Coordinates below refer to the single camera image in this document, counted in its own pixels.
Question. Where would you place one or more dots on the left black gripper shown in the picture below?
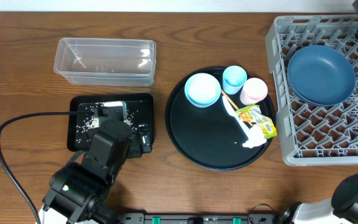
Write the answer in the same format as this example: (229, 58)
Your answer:
(138, 140)

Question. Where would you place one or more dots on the rice grains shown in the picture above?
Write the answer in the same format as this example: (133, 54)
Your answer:
(87, 123)

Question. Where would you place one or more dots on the dark blue plate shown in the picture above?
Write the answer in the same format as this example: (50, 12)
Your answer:
(321, 76)

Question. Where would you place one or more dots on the light blue bowl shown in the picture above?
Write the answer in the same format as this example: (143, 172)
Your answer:
(202, 90)

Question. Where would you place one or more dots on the light blue cup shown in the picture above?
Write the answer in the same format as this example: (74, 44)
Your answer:
(234, 78)

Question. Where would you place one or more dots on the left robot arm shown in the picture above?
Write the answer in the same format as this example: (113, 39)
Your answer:
(78, 191)

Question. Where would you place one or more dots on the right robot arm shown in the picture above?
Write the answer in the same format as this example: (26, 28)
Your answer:
(341, 208)

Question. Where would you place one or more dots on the grey dishwasher rack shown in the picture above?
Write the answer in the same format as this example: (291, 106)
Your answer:
(314, 135)

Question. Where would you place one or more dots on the black rectangular tray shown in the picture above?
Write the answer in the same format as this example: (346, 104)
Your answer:
(140, 104)

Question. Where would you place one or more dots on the round black serving tray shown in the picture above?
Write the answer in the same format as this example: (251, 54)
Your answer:
(208, 137)

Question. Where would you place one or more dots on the clear plastic bin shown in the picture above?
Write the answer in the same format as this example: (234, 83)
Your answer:
(108, 62)

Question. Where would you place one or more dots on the wooden chopstick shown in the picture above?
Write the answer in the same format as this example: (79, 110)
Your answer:
(233, 104)

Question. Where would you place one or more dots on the white plastic spoon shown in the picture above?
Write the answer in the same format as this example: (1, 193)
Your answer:
(231, 112)

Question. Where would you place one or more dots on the crumpled white napkin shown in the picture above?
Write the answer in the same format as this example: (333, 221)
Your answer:
(255, 137)

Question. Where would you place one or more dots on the yellow snack wrapper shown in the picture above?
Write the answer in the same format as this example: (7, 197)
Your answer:
(252, 114)

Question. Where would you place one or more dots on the pink cup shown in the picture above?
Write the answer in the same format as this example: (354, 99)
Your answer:
(253, 91)

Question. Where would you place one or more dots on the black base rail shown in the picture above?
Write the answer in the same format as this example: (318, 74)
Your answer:
(253, 218)

